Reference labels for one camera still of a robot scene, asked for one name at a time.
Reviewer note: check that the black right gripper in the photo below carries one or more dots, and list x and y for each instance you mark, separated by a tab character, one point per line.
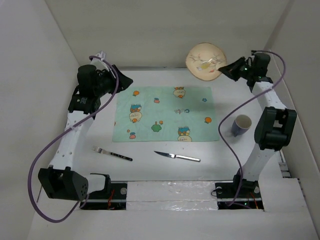
231	69

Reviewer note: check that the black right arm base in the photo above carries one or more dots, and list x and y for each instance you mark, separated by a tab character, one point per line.
236	195

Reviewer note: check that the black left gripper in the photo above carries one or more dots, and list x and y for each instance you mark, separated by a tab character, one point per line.
105	72

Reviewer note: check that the green cartoon print cloth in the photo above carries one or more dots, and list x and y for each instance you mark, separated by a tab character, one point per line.
159	114

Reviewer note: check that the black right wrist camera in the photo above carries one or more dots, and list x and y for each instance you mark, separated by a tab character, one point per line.
260	64

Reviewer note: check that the purple mug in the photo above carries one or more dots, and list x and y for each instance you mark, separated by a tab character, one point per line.
241	125

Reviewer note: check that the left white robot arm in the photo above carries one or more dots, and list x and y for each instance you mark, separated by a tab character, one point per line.
60	179

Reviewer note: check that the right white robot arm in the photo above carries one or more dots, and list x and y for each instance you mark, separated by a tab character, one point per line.
276	124

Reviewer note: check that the fork with black handle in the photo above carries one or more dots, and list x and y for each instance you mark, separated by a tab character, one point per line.
113	154

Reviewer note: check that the round bird pattern plate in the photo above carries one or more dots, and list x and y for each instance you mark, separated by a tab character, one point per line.
204	60

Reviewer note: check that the knife with patterned handle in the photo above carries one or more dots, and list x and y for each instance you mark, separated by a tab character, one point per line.
177	156

